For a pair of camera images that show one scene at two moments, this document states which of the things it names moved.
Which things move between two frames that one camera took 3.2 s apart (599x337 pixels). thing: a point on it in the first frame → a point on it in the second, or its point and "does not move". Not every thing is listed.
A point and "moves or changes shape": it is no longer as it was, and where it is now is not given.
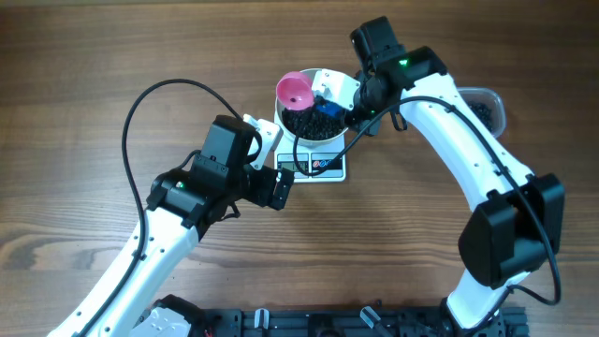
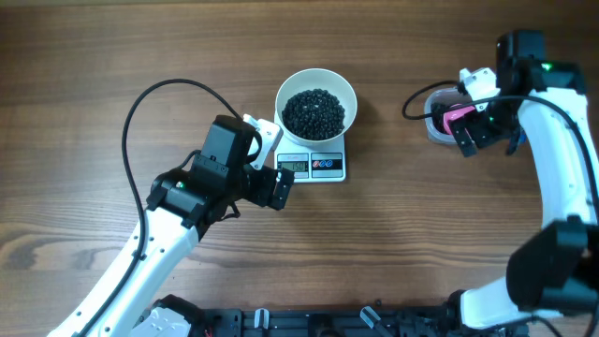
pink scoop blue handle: x=296 y=92 moves or changes shape
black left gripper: x=263 y=197 does not move
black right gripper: x=354 y=120 → x=482 y=136
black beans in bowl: x=310 y=124 does not move
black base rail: x=356 y=321 does not move
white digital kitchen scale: x=322 y=163 does not move
